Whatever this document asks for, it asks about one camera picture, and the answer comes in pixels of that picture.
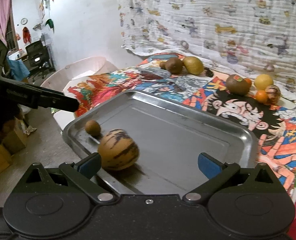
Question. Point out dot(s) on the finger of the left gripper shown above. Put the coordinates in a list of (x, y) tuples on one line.
[(35, 96)]

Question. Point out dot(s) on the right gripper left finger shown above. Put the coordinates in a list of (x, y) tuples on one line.
[(80, 175)]

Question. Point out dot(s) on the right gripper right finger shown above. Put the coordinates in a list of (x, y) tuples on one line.
[(218, 174)]

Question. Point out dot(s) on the striped pepino melon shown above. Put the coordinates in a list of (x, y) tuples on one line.
[(274, 94), (118, 150)]

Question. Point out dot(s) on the small round brown fruit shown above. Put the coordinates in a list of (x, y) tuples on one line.
[(93, 128)]

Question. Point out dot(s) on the small orange tangerine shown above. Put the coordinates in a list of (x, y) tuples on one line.
[(261, 96)]

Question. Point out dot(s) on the kiwi with sticker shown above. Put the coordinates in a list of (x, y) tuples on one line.
[(237, 85)]

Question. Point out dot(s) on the yellow lemon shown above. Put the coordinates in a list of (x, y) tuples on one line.
[(262, 81)]

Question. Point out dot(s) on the green-yellow pear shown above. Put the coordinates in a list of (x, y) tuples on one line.
[(193, 65)]

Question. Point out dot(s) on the large brown kiwi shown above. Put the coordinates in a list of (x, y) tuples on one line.
[(174, 65)]

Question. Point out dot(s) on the small brown kiwi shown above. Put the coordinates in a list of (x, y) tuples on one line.
[(162, 65)]

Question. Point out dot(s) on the black office chair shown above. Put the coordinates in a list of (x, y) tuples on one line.
[(39, 60)]

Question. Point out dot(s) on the metal baking tray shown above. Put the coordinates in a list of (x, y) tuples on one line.
[(170, 137)]

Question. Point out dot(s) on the anime colouring poster mat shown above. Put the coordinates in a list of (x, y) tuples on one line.
[(274, 125)]

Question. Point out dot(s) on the cartoon print white cloth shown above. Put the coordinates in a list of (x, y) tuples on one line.
[(247, 37)]

